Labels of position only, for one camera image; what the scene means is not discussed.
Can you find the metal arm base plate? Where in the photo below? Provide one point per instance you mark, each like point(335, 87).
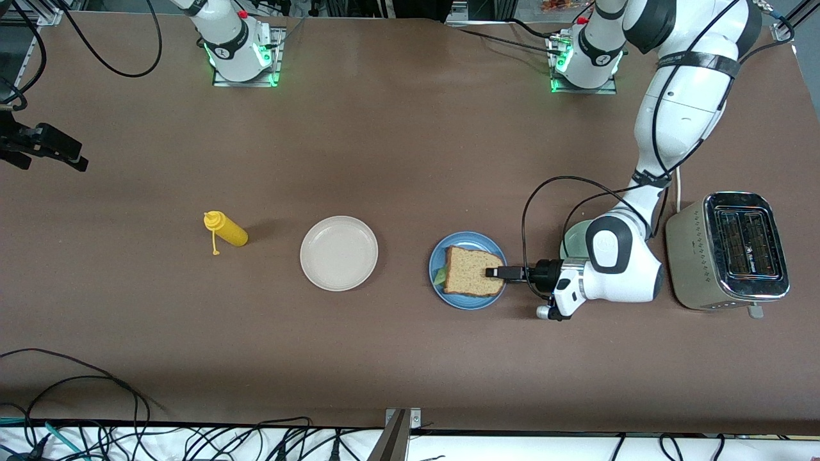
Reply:
point(564, 86)
point(246, 80)

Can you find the chrome beige toaster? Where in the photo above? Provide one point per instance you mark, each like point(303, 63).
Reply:
point(695, 262)

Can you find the person in black clothing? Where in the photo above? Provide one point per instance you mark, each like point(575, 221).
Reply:
point(419, 8)

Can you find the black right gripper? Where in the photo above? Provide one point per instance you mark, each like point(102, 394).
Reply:
point(25, 139)

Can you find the brown bread slice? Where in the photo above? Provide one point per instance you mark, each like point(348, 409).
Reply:
point(467, 272)

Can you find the aluminium side rail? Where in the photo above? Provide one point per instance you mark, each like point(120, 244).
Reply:
point(29, 16)

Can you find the aluminium bracket profile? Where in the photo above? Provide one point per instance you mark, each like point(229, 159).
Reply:
point(394, 442)

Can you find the blue plate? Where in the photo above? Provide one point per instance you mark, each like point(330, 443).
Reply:
point(464, 302)

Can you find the orange packet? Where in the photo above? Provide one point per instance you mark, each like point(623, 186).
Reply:
point(564, 5)

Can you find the yellow squeeze bottle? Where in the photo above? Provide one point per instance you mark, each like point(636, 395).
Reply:
point(230, 232)

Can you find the cream white plate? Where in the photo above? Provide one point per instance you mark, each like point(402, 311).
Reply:
point(339, 253)

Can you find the aluminium corner strut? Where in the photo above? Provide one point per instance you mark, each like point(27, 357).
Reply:
point(791, 22)

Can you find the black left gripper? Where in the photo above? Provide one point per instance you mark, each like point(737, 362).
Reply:
point(546, 271)

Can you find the pale green plate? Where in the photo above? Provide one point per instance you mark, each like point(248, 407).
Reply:
point(573, 240)

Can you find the green lettuce leaf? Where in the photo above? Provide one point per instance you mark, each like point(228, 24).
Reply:
point(441, 277)

